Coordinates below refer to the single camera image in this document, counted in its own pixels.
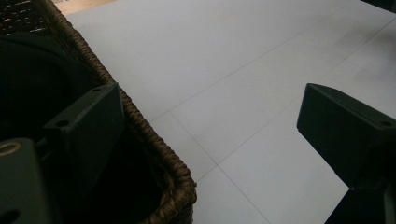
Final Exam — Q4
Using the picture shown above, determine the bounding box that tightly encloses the white table cover sheet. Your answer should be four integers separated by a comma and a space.
65, 0, 396, 224

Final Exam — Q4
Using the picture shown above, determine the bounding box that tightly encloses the wooden table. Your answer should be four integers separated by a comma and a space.
55, 0, 117, 16

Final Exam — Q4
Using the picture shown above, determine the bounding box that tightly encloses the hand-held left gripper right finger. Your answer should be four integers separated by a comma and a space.
296, 82, 396, 189

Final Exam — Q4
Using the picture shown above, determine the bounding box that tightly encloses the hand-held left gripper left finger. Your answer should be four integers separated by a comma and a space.
42, 81, 126, 196

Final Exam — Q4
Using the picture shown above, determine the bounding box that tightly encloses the brown woven basket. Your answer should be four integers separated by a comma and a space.
0, 0, 198, 224

